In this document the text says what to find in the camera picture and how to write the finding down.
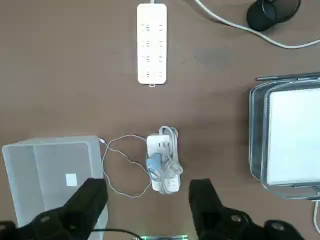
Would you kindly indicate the short white power strip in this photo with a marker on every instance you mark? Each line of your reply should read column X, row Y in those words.
column 156, row 143

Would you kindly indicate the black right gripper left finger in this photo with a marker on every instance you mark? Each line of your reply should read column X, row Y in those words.
column 75, row 212

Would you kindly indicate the black mesh pen cup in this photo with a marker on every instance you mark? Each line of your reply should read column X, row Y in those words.
column 265, row 15

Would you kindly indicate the translucent plastic bin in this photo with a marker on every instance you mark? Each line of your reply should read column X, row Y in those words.
column 50, row 162

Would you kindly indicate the blue-wrapped phone charger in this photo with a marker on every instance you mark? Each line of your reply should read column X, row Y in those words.
column 153, row 163

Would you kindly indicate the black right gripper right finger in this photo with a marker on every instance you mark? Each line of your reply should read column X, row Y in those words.
column 212, row 220

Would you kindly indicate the long white power strip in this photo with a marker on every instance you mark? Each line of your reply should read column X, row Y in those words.
column 151, row 50

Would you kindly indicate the white paper stack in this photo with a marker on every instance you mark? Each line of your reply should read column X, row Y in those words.
column 292, row 137

